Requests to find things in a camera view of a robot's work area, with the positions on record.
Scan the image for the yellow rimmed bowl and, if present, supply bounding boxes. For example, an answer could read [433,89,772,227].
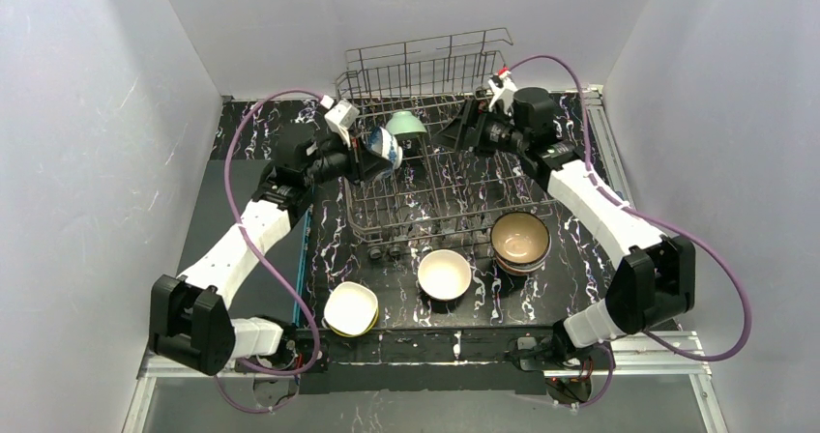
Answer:
[323,314,379,338]

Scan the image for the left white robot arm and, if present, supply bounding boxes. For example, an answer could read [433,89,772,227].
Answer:
[148,128,403,375]

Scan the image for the cream white round bowl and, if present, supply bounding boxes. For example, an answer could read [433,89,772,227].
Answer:
[417,249,472,301]

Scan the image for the grey mat blue edge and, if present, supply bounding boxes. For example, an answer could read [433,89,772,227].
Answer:
[176,160,315,335]

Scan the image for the blue floral bowl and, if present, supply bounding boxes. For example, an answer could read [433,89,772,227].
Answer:
[366,128,403,180]

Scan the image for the grey wire dish rack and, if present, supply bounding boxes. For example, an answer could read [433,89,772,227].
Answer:
[336,27,552,260]

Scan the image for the tan interior dark bowl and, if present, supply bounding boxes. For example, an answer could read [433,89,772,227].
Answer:
[490,212,550,265]

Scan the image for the orange striped bowl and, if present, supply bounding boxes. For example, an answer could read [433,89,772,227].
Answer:
[494,256,545,276]

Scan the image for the white square bowl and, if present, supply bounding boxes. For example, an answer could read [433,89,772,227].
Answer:
[323,281,379,333]

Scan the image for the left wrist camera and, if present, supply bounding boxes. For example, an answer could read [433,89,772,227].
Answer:
[319,95,360,148]

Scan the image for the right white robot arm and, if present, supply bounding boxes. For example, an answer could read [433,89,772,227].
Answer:
[431,87,695,360]

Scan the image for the green celadon bowl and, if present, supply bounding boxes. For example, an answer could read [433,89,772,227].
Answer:
[385,110,427,141]

